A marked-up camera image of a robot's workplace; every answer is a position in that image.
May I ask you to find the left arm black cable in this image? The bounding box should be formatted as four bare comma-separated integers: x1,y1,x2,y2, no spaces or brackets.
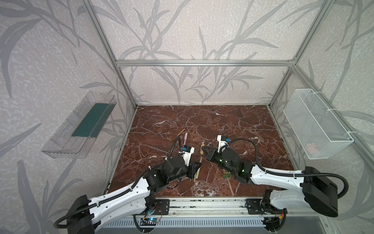
53,136,183,229

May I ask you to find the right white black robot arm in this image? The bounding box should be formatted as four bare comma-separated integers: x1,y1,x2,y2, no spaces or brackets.
202,146,349,217

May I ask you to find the tan pen cap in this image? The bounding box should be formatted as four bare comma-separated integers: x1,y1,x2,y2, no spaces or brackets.
200,144,205,155

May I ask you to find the pink pen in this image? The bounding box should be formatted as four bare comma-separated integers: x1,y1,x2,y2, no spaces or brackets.
183,132,188,145

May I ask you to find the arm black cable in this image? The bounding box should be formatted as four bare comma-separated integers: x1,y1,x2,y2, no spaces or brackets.
53,136,183,229
227,137,350,199

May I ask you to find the clear plastic wall tray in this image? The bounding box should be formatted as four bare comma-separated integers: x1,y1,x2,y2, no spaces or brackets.
41,91,117,159

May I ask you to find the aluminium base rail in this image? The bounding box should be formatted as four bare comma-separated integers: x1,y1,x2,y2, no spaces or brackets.
84,196,328,218

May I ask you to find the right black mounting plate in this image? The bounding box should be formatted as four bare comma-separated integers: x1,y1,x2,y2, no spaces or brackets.
244,198,288,215

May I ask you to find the white wire mesh basket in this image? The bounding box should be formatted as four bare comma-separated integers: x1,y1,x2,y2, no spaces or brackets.
283,89,354,160

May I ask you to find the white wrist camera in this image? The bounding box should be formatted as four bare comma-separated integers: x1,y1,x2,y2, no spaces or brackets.
217,135,231,153
180,145,195,166

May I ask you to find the pink item in basket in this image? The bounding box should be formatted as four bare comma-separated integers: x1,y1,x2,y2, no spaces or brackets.
306,143,319,157

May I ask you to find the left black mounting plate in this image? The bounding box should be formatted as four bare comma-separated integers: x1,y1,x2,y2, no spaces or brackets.
144,199,170,215

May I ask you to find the tan pen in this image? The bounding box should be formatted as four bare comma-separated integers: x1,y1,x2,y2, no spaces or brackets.
194,152,204,179

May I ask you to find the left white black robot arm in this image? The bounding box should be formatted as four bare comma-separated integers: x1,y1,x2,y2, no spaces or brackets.
53,156,202,234

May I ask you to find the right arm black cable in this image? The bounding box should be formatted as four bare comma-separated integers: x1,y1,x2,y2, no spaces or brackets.
227,137,350,199

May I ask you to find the black mounting plate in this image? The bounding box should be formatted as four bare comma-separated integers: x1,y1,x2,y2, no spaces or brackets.
244,198,288,215
144,199,170,215

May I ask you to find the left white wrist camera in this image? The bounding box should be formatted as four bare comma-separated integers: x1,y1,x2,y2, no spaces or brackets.
180,145,195,166

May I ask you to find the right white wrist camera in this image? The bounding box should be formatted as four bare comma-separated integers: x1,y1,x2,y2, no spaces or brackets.
217,135,231,153

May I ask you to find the green circuit board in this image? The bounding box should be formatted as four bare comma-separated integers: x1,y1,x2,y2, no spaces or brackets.
140,217,161,226

